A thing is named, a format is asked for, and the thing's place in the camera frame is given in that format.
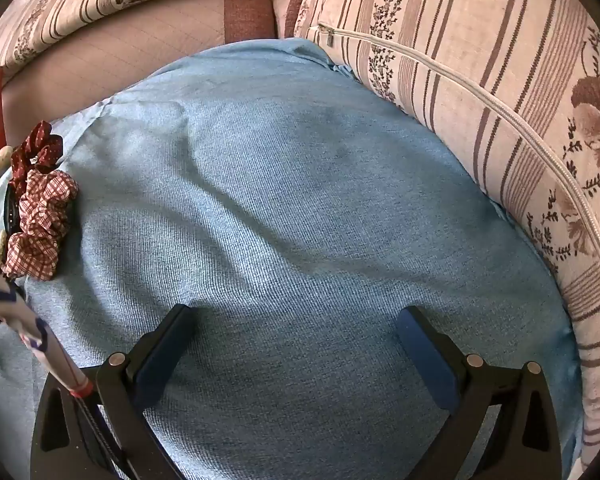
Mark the white blue-printed tube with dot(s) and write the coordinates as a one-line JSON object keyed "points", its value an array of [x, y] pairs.
{"points": [[30, 320]]}

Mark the red checked scrunchie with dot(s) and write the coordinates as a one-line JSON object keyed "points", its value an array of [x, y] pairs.
{"points": [[40, 220]]}

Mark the dark red scrunchie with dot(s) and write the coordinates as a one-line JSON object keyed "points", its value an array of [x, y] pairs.
{"points": [[35, 147]]}

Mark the light blue cloth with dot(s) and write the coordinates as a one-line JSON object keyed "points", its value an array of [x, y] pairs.
{"points": [[280, 185]]}

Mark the striped floral cushion with zipper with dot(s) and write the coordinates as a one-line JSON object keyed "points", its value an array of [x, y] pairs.
{"points": [[480, 60]]}

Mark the brown sofa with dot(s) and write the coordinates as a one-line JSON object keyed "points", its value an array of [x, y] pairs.
{"points": [[155, 45]]}

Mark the black hair clip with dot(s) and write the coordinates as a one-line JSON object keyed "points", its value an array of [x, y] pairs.
{"points": [[10, 212]]}

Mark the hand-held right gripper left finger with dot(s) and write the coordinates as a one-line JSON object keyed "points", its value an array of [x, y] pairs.
{"points": [[160, 360]]}

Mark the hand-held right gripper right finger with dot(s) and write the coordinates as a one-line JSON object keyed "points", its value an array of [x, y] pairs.
{"points": [[425, 360]]}

